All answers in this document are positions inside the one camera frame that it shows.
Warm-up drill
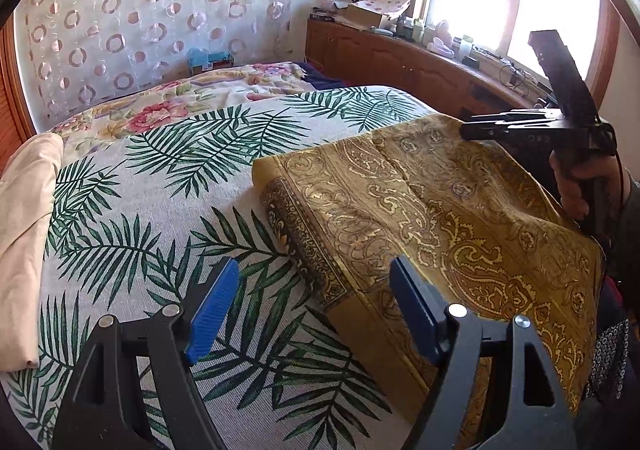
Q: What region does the wooden louvered wardrobe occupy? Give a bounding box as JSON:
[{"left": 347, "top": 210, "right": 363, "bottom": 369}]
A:
[{"left": 0, "top": 16, "right": 36, "bottom": 170}]

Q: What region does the folded beige cloth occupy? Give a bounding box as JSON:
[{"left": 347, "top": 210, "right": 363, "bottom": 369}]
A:
[{"left": 0, "top": 133, "right": 63, "bottom": 373}]

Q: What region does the white circle-pattern sheer curtain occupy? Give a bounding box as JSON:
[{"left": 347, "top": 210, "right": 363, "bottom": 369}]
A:
[{"left": 14, "top": 0, "right": 292, "bottom": 132}]

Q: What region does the wooden side cabinet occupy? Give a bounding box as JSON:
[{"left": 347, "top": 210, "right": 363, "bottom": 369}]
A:
[{"left": 305, "top": 19, "right": 534, "bottom": 120}]

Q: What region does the blue toy at bed head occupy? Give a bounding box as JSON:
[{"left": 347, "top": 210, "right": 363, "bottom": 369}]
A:
[{"left": 186, "top": 48, "right": 234, "bottom": 77}]

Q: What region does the person's right hand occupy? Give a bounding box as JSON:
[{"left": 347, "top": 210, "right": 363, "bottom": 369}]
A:
[{"left": 549, "top": 151, "right": 637, "bottom": 221}]

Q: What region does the floral pink quilt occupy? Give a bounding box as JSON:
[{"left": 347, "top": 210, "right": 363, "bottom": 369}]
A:
[{"left": 52, "top": 62, "right": 317, "bottom": 166}]

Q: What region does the navy blue blanket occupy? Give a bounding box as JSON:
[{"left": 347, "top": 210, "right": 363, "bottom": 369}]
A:
[{"left": 293, "top": 62, "right": 347, "bottom": 91}]

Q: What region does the cardboard box on cabinet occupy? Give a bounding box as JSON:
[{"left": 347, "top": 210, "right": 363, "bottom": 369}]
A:
[{"left": 345, "top": 0, "right": 410, "bottom": 29}]

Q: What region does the mustard paisley print garment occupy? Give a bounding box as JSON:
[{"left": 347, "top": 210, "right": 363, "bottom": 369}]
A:
[{"left": 252, "top": 114, "right": 604, "bottom": 449}]

